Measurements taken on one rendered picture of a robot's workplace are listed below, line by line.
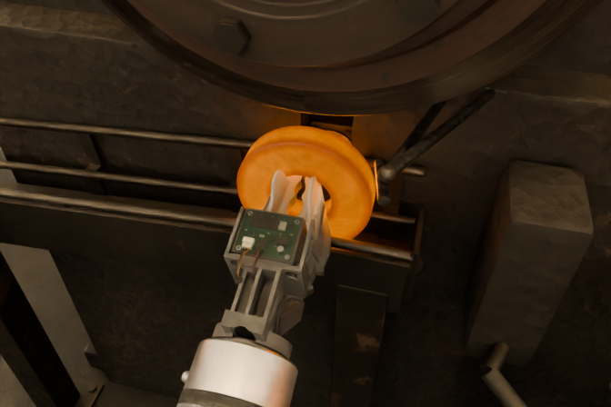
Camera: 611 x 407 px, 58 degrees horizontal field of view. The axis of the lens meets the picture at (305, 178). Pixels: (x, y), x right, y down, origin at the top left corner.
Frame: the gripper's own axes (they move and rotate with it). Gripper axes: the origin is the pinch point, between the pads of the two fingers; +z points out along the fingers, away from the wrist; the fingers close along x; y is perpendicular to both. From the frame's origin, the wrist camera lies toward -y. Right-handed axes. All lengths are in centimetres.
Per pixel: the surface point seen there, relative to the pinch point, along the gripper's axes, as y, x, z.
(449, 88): 16.7, -13.1, 0.3
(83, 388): -73, 51, -18
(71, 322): -78, 64, -4
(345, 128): -1.6, -2.7, 8.8
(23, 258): -82, 88, 10
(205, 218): -4.0, 10.9, -5.2
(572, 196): 3.6, -26.6, 0.7
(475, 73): 18.3, -14.8, 0.8
